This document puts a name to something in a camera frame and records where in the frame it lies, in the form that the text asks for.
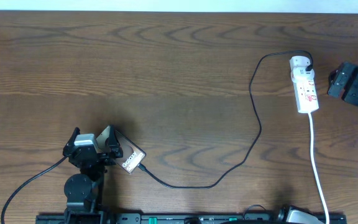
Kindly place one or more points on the Galaxy S25 Ultra smartphone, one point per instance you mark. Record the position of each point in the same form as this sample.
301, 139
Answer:
132, 154

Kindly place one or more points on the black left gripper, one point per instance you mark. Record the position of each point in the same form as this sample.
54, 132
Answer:
98, 156

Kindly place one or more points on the white power strip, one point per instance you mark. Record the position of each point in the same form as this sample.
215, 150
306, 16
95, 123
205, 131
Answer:
305, 92

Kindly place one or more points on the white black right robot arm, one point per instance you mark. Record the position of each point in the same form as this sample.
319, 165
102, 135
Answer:
343, 83

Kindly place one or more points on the white USB charger adapter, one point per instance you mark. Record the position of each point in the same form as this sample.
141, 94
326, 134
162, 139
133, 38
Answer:
299, 74

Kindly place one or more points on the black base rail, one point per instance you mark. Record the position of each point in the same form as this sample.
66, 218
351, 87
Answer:
252, 214

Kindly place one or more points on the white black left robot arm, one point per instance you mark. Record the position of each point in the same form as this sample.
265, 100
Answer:
84, 191

